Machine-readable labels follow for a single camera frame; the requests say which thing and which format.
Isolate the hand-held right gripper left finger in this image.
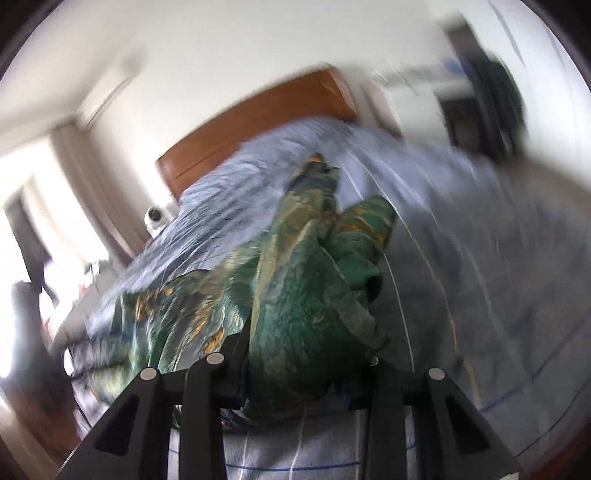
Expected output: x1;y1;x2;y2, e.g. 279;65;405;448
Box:
55;323;252;480

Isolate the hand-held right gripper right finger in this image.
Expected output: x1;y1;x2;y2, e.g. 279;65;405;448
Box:
358;353;525;480

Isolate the green printed jacket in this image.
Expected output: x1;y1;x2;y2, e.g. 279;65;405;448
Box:
90;154;398;430

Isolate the bed with blue checked duvet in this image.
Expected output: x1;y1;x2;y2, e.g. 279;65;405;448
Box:
65;115;591;480

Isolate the beige curtain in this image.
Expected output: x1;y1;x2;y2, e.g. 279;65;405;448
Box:
51;122;141;264

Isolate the wooden headboard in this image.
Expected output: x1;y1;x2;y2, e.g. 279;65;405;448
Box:
156;67;358;204

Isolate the white desk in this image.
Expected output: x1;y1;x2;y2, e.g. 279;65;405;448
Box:
365;60;476;139

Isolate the white air conditioner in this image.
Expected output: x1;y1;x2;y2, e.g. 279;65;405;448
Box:
76;65;141;127

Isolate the hanging black jacket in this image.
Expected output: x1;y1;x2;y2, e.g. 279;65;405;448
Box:
466;51;527;158

